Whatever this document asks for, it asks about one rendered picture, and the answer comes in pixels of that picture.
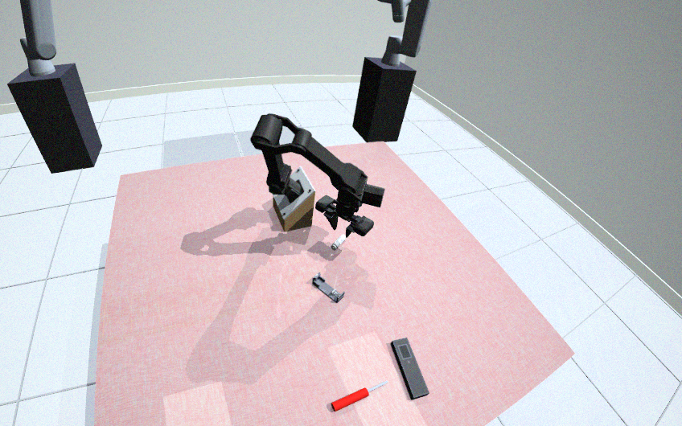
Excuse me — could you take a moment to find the white cylindrical battery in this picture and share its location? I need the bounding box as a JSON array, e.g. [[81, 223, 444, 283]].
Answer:
[[331, 235, 346, 251]]

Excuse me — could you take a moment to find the red-handled screwdriver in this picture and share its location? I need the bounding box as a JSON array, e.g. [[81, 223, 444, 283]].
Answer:
[[331, 380, 388, 412]]

